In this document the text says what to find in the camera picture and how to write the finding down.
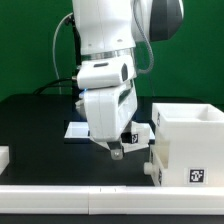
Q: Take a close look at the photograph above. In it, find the black camera on stand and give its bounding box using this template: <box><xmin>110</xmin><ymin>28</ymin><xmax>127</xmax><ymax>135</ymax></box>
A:
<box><xmin>65</xmin><ymin>13</ymin><xmax>82</xmax><ymax>75</ymax></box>

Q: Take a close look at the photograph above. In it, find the white front fence rail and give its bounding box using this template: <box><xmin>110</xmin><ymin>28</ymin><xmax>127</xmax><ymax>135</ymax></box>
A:
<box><xmin>0</xmin><ymin>185</ymin><xmax>224</xmax><ymax>215</ymax></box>

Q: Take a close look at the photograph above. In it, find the white drawer cabinet frame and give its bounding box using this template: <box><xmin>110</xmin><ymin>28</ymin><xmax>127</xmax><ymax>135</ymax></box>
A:
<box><xmin>152</xmin><ymin>103</ymin><xmax>224</xmax><ymax>187</ymax></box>

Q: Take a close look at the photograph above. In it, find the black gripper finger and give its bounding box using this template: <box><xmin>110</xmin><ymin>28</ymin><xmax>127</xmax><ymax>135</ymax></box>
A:
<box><xmin>108</xmin><ymin>141</ymin><xmax>124</xmax><ymax>160</ymax></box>

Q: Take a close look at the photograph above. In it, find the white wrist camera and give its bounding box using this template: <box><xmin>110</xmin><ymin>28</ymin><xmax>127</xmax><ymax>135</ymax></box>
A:
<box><xmin>77</xmin><ymin>55</ymin><xmax>135</xmax><ymax>89</ymax></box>

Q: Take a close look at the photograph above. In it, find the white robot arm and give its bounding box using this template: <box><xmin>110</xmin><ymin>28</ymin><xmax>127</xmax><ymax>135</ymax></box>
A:
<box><xmin>72</xmin><ymin>0</ymin><xmax>184</xmax><ymax>160</ymax></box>

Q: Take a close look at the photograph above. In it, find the white small drawer box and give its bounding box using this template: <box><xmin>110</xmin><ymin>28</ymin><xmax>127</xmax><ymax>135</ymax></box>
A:
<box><xmin>121</xmin><ymin>121</ymin><xmax>151</xmax><ymax>153</ymax></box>

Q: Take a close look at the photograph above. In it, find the white fence rail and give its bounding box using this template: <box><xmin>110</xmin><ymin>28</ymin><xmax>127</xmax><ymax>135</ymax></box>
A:
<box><xmin>0</xmin><ymin>146</ymin><xmax>9</xmax><ymax>175</ymax></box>
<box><xmin>0</xmin><ymin>185</ymin><xmax>224</xmax><ymax>215</ymax></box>

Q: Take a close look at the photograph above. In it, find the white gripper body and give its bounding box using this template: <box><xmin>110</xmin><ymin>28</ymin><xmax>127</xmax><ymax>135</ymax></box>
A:
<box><xmin>75</xmin><ymin>80</ymin><xmax>137</xmax><ymax>142</ymax></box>

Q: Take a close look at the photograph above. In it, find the white drawer with knob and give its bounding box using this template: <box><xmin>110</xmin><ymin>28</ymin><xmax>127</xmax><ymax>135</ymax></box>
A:
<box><xmin>143</xmin><ymin>146</ymin><xmax>163</xmax><ymax>187</ymax></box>

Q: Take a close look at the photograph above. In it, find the white flat panel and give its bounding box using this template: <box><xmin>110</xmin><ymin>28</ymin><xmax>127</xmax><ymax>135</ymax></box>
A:
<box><xmin>64</xmin><ymin>122</ymin><xmax>155</xmax><ymax>140</ymax></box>

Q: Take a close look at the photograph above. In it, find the white left fence rail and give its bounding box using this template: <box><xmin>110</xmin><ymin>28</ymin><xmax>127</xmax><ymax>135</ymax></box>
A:
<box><xmin>0</xmin><ymin>146</ymin><xmax>9</xmax><ymax>175</ymax></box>

